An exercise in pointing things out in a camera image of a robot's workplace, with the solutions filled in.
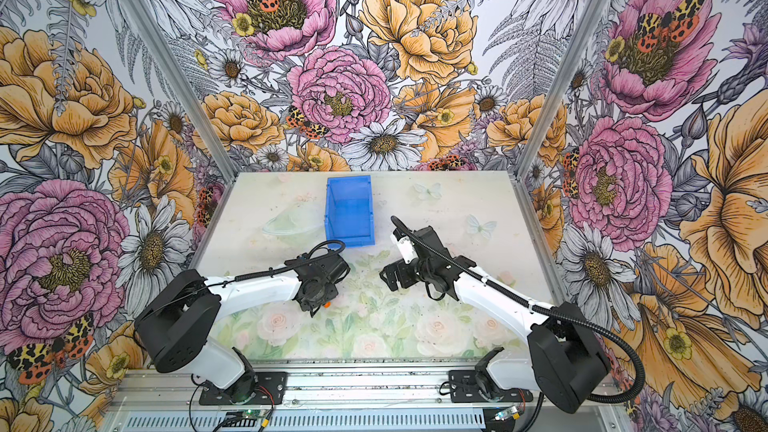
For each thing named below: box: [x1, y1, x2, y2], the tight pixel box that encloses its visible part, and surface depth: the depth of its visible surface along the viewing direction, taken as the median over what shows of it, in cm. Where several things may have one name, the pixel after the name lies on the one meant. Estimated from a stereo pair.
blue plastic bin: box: [325, 175, 376, 247], surface depth 111 cm
